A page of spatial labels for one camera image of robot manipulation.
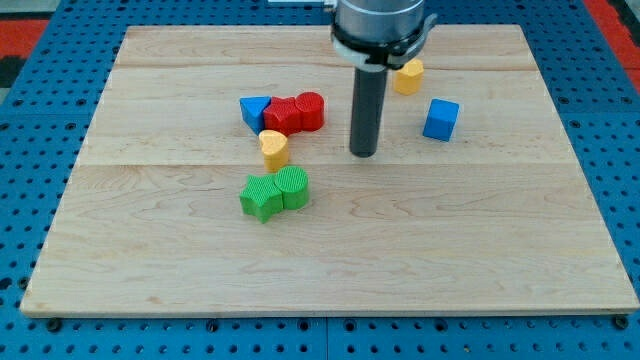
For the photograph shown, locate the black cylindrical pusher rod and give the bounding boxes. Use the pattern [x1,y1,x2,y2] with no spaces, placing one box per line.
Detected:
[349,69,387,158]

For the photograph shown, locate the green star block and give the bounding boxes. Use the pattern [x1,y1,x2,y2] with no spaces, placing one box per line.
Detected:
[239,174,284,223]

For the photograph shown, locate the wooden board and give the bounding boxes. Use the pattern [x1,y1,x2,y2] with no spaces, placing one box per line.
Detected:
[21,25,639,318]

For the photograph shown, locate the yellow heart block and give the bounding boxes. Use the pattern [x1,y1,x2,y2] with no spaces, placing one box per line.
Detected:
[258,130,289,173]

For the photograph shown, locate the red cylinder block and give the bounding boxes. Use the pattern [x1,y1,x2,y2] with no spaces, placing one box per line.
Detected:
[295,92,325,132]

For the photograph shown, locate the green cylinder block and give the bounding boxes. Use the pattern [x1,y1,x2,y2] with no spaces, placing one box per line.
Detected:
[274,166,309,210]

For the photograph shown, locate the blue triangle block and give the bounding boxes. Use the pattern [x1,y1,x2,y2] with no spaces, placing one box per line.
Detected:
[239,96,271,135]

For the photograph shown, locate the blue cube block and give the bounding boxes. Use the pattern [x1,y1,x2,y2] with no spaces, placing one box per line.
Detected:
[422,98,460,142]

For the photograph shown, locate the red star block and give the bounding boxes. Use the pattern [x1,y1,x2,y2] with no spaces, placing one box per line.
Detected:
[263,97,302,136]

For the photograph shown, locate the yellow pentagon block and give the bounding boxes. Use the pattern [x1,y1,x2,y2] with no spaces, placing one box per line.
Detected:
[393,59,424,95]

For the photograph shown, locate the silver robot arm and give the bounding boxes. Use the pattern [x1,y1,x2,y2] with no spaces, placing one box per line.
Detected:
[331,0,438,158]

